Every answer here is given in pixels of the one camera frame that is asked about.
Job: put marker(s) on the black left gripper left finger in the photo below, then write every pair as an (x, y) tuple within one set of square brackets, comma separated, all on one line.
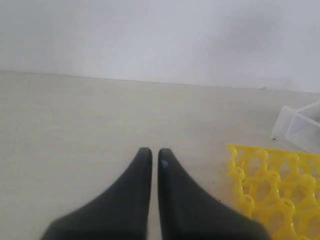
[(119, 213)]

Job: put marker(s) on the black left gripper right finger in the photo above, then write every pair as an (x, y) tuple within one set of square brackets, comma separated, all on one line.
[(188, 212)]

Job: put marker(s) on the yellow plastic egg tray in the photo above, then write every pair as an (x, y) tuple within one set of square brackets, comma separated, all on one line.
[(278, 188)]

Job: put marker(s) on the clear plastic bin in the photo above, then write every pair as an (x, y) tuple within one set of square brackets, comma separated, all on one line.
[(298, 129)]

